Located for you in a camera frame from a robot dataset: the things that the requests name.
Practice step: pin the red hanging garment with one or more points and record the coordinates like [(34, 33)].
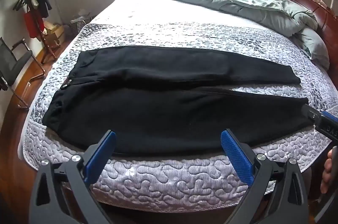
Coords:
[(34, 23)]

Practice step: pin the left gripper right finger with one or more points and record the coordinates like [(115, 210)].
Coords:
[(288, 202)]

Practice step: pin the grey-green duvet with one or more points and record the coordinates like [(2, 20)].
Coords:
[(282, 16)]

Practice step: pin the black mesh chair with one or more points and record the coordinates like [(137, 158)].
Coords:
[(11, 68)]

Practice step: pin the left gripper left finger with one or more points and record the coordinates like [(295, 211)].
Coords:
[(58, 187)]

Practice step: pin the black pants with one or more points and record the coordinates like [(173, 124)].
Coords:
[(172, 100)]

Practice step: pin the person right hand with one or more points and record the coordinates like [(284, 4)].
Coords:
[(326, 177)]

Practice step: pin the cardboard box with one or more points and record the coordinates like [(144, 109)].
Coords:
[(53, 33)]

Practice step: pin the grey quilted mattress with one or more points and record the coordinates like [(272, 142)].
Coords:
[(186, 182)]

